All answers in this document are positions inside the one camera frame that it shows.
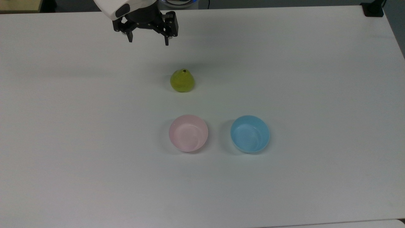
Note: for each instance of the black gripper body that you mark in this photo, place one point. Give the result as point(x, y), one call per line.
point(145, 19)

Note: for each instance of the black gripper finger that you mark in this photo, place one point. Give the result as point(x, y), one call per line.
point(125, 28)
point(170, 27)

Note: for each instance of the green pear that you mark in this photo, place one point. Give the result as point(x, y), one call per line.
point(182, 81)

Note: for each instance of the pink plastic bowl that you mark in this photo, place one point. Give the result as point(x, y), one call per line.
point(188, 134)

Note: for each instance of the blue plastic bowl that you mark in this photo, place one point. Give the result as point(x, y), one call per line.
point(250, 134)

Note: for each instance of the yellow wooden furniture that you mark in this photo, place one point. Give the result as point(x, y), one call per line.
point(19, 4)

